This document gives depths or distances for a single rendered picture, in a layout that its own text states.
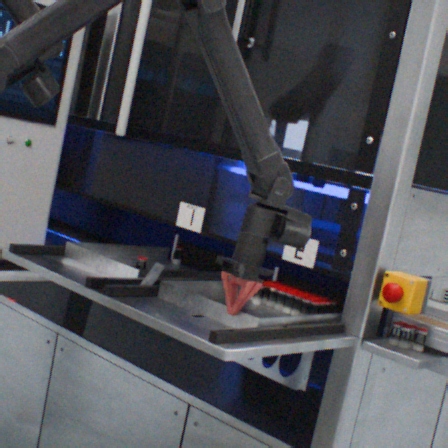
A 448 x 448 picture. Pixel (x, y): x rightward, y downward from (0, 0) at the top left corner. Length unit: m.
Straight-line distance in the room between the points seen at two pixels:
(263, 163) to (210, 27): 0.25
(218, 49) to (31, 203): 1.01
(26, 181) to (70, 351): 0.50
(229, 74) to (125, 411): 1.06
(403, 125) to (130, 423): 1.05
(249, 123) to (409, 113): 0.37
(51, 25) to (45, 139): 0.96
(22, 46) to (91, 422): 1.24
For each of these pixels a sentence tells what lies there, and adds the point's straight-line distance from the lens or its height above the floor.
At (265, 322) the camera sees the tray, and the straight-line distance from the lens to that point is 1.38.
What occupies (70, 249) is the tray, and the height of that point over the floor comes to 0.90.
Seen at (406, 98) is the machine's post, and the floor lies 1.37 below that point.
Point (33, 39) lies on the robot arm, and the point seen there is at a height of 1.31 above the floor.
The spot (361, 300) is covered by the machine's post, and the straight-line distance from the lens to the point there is 1.56.
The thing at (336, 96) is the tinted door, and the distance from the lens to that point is 1.65.
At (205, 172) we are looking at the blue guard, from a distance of 1.84.
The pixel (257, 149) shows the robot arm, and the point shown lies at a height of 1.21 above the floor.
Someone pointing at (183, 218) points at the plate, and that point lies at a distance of 1.87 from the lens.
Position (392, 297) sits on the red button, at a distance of 1.48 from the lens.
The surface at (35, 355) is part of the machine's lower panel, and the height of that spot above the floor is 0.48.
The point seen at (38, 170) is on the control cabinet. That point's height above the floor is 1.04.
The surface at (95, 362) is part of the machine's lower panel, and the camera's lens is 2.12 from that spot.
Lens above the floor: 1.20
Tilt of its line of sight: 6 degrees down
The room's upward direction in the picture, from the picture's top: 12 degrees clockwise
